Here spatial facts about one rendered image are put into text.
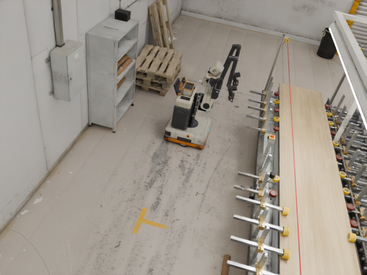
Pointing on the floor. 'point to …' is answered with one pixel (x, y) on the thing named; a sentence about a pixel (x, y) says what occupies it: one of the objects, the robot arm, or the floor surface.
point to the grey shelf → (99, 37)
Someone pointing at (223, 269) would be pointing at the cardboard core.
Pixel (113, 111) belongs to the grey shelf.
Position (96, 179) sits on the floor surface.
